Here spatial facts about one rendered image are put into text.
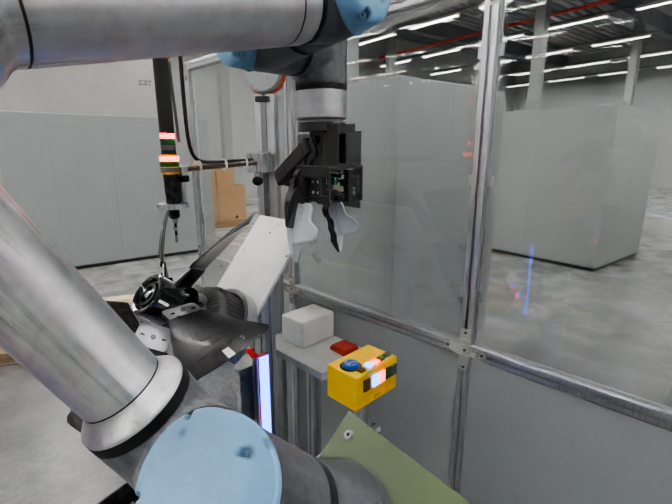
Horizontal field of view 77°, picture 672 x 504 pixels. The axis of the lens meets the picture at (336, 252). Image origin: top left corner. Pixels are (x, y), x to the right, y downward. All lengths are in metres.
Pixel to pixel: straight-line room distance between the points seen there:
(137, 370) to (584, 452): 1.19
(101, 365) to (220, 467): 0.15
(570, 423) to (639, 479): 0.18
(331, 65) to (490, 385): 1.08
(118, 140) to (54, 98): 6.75
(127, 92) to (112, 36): 13.24
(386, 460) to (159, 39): 0.48
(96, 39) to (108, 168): 6.30
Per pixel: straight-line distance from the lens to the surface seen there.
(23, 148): 6.54
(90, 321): 0.44
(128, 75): 13.66
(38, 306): 0.43
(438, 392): 1.54
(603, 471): 1.42
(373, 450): 0.57
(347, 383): 1.05
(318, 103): 0.62
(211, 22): 0.37
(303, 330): 1.60
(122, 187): 6.66
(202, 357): 0.98
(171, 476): 0.42
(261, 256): 1.41
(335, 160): 0.61
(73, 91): 13.36
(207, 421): 0.41
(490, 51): 1.30
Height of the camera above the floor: 1.59
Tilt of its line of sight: 14 degrees down
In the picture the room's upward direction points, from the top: straight up
